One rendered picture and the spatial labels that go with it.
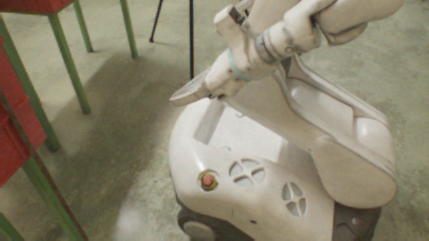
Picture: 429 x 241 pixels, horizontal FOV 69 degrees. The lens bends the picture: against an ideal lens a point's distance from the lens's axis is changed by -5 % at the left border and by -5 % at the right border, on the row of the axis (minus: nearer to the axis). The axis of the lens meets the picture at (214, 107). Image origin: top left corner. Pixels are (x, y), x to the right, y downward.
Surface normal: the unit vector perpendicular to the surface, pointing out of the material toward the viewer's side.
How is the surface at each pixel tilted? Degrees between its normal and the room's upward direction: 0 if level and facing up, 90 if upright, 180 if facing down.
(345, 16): 97
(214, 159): 0
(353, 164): 86
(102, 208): 0
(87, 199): 0
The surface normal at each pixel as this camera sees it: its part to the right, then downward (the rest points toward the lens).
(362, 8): -0.44, 0.68
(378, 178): -0.26, 0.59
